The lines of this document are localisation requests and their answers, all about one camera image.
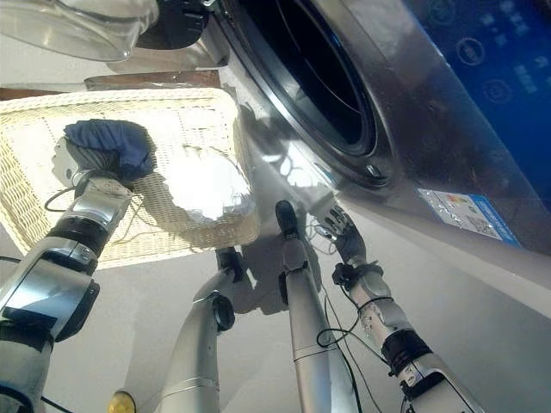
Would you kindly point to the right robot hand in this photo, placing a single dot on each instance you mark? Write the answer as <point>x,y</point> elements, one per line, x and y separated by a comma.
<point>351,241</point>

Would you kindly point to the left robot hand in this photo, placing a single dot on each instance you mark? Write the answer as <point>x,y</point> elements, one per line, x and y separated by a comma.
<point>92,159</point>

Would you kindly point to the dark blue garment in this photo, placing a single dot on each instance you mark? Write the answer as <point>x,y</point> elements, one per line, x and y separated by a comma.
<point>116,139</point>

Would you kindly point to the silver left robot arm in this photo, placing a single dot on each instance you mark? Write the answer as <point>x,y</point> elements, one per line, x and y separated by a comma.
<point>64,275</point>

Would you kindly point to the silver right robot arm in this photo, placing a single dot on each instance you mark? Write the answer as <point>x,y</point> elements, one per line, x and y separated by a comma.
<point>413,353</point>

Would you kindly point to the silver front-load washing machine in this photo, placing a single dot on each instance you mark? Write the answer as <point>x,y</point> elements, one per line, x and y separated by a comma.
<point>430,142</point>

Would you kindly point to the transparent washing machine door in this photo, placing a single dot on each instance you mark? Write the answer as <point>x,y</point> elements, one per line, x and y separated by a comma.
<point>77,26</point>

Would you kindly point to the dark right robot foot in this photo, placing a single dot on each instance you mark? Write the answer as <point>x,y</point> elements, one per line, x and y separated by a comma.
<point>286,217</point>

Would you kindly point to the dark robot foot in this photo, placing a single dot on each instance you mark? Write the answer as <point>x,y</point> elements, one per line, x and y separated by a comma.
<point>286,217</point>
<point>227,260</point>

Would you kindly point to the door latch socket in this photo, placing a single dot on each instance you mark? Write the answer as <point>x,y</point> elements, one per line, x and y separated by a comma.
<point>373,171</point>

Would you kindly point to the brown wooden board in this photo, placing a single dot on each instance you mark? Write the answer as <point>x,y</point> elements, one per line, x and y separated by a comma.
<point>142,80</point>

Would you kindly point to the white wicker laundry basket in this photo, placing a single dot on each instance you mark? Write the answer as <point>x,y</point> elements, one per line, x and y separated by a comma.
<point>181,125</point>

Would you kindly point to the silver right robot leg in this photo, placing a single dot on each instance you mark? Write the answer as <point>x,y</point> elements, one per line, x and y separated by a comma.
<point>307,327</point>

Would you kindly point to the silver robot leg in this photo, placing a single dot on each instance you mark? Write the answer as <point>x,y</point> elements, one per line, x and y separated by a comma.
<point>193,344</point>
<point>307,327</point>

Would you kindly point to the white garment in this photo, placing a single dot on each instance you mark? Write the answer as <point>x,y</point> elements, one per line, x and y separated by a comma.
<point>206,185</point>

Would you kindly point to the blue white energy label sticker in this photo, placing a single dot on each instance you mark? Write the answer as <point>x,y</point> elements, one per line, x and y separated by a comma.
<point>469,215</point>

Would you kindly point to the dark left robot foot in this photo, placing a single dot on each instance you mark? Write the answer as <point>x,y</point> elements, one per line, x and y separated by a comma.
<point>227,260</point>

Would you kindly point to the silver left robot leg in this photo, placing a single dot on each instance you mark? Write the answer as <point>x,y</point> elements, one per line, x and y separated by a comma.
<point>193,344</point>

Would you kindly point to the blue touch control panel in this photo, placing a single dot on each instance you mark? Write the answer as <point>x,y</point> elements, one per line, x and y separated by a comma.
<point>499,73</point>

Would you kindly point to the yellow round object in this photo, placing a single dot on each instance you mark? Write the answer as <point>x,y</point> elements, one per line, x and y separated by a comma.
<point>121,400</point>

